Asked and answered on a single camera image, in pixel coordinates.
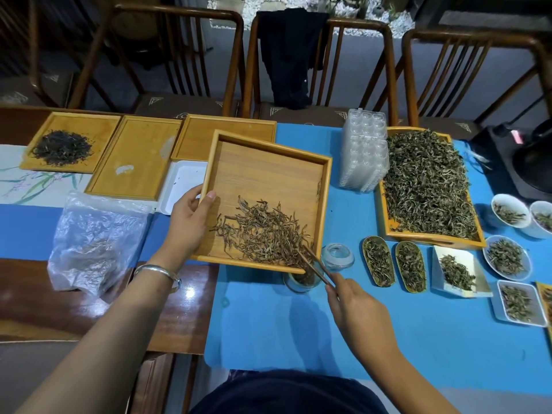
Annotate person's right forearm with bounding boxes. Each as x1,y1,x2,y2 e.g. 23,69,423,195
357,334,463,414

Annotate white rectangular dish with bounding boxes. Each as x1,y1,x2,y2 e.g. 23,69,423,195
491,279,549,327

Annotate clear glass lid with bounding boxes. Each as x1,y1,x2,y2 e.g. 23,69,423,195
321,243,355,272

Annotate wooden chair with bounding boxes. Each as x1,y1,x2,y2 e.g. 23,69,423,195
400,28,552,139
68,3,246,120
241,12,400,127
0,0,75,109

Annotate person's left hand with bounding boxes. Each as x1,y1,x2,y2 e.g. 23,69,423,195
149,184,216,273

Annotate pile of dark tea leaves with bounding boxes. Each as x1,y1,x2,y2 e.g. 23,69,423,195
29,129,94,167

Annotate blue table cloth strip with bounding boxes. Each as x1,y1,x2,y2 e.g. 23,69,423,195
0,204,174,262

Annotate bed of white pebbles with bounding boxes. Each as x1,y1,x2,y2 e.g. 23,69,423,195
206,0,415,40

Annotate white square dish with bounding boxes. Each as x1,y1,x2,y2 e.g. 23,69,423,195
432,245,493,298

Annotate person's dark shirt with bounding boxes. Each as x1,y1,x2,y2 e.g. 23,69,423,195
189,369,390,414

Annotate black garment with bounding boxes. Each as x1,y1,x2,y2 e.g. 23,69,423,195
256,8,331,111

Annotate oval bamboo tea scoop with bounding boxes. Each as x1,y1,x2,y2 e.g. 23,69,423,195
362,235,397,288
394,241,429,294

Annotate square wooden tray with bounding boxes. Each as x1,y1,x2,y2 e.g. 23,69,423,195
191,129,333,275

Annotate black pot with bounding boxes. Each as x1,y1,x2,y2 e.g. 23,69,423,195
512,120,552,199

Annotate stack of clear plastic trays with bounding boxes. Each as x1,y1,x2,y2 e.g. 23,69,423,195
338,108,390,194

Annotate blue table mat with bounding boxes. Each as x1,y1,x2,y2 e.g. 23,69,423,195
203,122,552,385

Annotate person's left forearm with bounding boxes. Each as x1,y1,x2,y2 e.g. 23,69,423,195
13,254,184,414

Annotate wooden tweezers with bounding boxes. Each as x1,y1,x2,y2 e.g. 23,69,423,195
297,245,341,290

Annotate person's right hand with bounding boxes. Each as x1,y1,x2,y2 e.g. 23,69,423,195
325,273,392,355

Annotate white tea cup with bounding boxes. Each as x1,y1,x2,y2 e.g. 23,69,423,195
529,200,552,239
491,193,532,229

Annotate white plastic tray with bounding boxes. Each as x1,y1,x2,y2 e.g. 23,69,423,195
156,160,208,216

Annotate narrow wooden tea holder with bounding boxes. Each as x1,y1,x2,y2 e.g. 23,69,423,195
536,281,552,329

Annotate silver bracelet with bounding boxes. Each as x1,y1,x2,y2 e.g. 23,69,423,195
133,264,183,294

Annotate clear plastic bag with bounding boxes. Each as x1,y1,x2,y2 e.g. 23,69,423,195
47,192,152,299

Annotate large wooden tray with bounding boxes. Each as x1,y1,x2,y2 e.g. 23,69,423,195
373,126,488,251

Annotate white round dish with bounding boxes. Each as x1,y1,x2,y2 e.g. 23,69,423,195
482,235,534,282

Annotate white floral table runner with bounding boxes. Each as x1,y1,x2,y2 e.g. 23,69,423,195
0,144,94,207

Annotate pile of brown tea leaves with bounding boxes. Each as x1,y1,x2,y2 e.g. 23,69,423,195
210,195,321,269

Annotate large pile of green tea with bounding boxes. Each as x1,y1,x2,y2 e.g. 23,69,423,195
382,129,480,240

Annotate small glass jar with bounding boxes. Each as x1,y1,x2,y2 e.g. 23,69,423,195
282,271,325,295

